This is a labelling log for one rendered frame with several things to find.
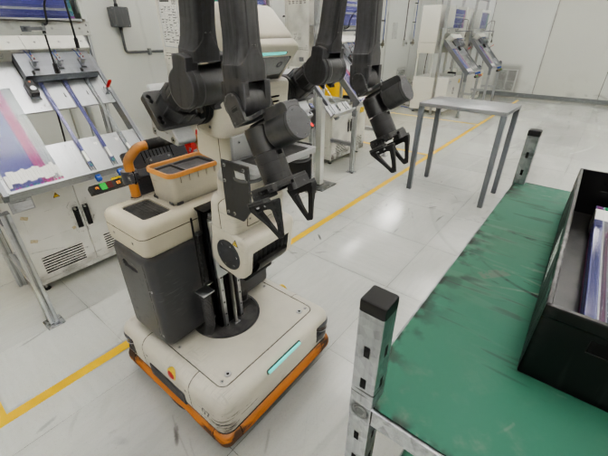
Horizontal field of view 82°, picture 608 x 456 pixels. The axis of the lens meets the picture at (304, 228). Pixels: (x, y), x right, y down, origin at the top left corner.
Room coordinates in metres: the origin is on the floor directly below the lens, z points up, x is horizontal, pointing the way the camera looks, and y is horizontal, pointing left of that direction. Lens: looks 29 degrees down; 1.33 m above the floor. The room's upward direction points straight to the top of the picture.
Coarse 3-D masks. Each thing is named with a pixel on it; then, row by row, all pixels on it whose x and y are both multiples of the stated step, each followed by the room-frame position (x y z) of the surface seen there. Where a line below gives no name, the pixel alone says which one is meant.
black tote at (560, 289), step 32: (576, 192) 0.61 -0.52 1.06; (576, 224) 0.67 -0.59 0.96; (576, 256) 0.54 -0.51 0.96; (544, 288) 0.40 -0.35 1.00; (576, 288) 0.45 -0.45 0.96; (544, 320) 0.30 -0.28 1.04; (576, 320) 0.28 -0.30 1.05; (544, 352) 0.29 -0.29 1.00; (576, 352) 0.27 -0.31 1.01; (576, 384) 0.26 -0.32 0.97
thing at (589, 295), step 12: (600, 216) 0.64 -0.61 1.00; (600, 228) 0.59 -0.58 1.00; (588, 240) 0.59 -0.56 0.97; (600, 240) 0.55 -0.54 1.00; (588, 252) 0.53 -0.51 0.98; (600, 252) 0.50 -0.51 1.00; (588, 264) 0.48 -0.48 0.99; (600, 264) 0.47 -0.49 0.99; (588, 276) 0.44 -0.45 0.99; (600, 276) 0.44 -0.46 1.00; (588, 288) 0.41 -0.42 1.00; (600, 288) 0.41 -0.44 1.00; (588, 300) 0.38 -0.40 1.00; (600, 300) 0.38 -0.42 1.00; (588, 312) 0.36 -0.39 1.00; (600, 312) 0.36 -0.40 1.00
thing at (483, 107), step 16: (480, 112) 2.83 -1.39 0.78; (496, 112) 2.76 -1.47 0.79; (512, 112) 2.83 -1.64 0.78; (416, 128) 3.15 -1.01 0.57; (432, 128) 3.47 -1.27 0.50; (512, 128) 3.02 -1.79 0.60; (416, 144) 3.14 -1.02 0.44; (432, 144) 3.45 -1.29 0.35; (496, 144) 2.72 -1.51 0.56; (496, 176) 3.04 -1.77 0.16; (480, 192) 2.73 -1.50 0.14
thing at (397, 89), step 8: (352, 80) 0.98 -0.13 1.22; (360, 80) 0.97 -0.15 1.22; (392, 80) 0.94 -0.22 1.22; (400, 80) 0.92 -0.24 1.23; (360, 88) 0.97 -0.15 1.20; (376, 88) 0.96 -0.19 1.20; (384, 88) 0.95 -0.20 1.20; (392, 88) 0.93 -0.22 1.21; (400, 88) 0.91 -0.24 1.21; (408, 88) 0.93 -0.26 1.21; (360, 96) 0.97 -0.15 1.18; (384, 96) 0.94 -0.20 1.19; (392, 96) 0.92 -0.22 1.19; (400, 96) 0.91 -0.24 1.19; (408, 96) 0.91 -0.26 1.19; (392, 104) 0.93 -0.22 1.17; (400, 104) 0.93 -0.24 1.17
